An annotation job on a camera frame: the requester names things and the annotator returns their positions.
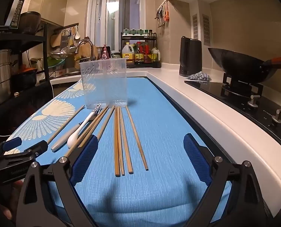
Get bunch of wooden chopsticks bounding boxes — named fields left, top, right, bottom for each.
left=47, top=105, right=121, bottom=177

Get row of spice jars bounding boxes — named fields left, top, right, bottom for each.
left=122, top=28, right=153, bottom=37

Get black spice rack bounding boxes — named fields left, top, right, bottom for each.
left=121, top=31, right=161, bottom=68

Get yellow-label sauce bottle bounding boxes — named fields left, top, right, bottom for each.
left=134, top=44, right=144, bottom=65

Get brown bowl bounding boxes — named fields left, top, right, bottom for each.
left=20, top=12, right=42, bottom=35

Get green basin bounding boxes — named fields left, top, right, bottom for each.
left=47, top=58, right=66, bottom=68

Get steel strainer bowl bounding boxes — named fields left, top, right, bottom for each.
left=48, top=51, right=76, bottom=60

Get metal grater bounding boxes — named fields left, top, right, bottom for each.
left=60, top=30, right=69, bottom=49

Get stove knob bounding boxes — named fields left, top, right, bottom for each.
left=247, top=94, right=262, bottom=108
left=271, top=108, right=281, bottom=124

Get black hanging rail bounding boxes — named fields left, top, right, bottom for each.
left=54, top=23, right=80, bottom=33

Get hanging wooden cutting board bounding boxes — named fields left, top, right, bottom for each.
left=50, top=31, right=63, bottom=49

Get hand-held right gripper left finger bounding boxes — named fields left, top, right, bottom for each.
left=15, top=134, right=99, bottom=227

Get hanging kitchen tools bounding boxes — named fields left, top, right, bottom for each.
left=155, top=0, right=171, bottom=28

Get white striped ceramic spoon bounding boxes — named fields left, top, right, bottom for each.
left=67, top=103, right=101, bottom=148

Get clear plastic utensil holder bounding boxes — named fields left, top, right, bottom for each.
left=80, top=57, right=128, bottom=110

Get black glass gas stove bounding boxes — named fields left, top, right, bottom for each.
left=184, top=72, right=281, bottom=153

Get white framed window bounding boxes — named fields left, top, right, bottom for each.
left=87, top=0, right=146, bottom=60

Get large yellow-label jug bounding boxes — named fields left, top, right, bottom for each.
left=121, top=42, right=136, bottom=67

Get black microwave oven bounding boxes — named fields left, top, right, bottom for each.
left=4, top=0, right=27, bottom=27

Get steel sink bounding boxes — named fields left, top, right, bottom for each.
left=53, top=67, right=82, bottom=78

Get black wok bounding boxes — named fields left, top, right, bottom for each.
left=208, top=47, right=281, bottom=85

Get pink dish soap bottle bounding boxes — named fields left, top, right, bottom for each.
left=101, top=44, right=109, bottom=60

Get black burner grate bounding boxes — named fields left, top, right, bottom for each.
left=220, top=72, right=264, bottom=98

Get red sauce bottle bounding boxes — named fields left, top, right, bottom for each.
left=143, top=43, right=153, bottom=65

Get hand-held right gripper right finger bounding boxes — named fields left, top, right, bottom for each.
left=183, top=133, right=273, bottom=227

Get black shelf rack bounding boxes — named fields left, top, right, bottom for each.
left=0, top=22, right=55, bottom=123

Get blue floral table mat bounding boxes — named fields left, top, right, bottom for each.
left=4, top=77, right=233, bottom=227

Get black electric kettle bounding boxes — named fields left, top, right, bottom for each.
left=179, top=36, right=202, bottom=77

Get chrome faucet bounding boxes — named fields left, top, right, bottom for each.
left=75, top=38, right=95, bottom=61

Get green oil bottle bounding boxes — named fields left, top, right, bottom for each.
left=152, top=48, right=161, bottom=63

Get orange lidded pot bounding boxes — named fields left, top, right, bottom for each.
left=11, top=67, right=39, bottom=93

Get wall socket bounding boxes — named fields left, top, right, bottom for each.
left=30, top=57, right=43, bottom=71

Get person's left hand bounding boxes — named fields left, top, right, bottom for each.
left=0, top=180, right=24, bottom=221

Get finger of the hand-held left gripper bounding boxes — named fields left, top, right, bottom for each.
left=0, top=137, right=22, bottom=156
left=4, top=140, right=48, bottom=162

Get wall vent grille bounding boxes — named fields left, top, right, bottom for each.
left=201, top=14, right=211, bottom=46
left=192, top=14, right=199, bottom=40

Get round wooden cutting board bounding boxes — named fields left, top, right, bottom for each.
left=78, top=43, right=94, bottom=60

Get blue-grey dish cloth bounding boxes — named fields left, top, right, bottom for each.
left=186, top=72, right=212, bottom=82

